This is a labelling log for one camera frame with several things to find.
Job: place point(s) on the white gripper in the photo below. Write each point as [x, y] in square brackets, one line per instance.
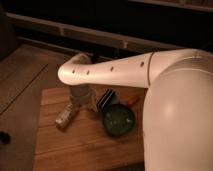
[83, 96]

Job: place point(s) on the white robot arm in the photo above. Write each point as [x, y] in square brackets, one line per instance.
[178, 106]

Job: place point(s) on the dark green ceramic cup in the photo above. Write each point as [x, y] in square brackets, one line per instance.
[118, 119]

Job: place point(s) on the small white plastic bottle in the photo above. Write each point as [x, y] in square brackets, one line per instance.
[65, 116]

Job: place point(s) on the black and white sponge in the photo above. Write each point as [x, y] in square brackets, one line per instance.
[108, 98]

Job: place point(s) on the wooden table board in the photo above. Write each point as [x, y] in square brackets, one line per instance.
[84, 145]

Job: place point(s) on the orange small object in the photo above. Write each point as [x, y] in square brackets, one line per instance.
[132, 100]

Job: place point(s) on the black floor object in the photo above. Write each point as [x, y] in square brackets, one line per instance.
[4, 138]

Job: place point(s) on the white shelf rail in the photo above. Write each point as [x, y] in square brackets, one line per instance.
[89, 35]

